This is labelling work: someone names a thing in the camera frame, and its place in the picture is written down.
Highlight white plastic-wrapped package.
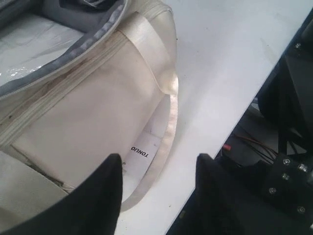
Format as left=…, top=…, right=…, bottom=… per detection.
left=0, top=14, right=83, bottom=85

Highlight red and black wires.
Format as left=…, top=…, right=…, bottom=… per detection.
left=222, top=132, right=279, bottom=160

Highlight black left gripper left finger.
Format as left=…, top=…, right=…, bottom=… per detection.
left=3, top=154, right=122, bottom=235

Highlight cream duffel bag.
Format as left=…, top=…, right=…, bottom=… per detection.
left=0, top=0, right=181, bottom=206

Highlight white paper label sheet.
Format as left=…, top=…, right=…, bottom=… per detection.
left=123, top=131, right=161, bottom=180

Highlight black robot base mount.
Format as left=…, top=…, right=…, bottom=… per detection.
left=224, top=14, right=313, bottom=235

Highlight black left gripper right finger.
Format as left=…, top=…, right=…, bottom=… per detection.
left=168, top=154, right=276, bottom=235

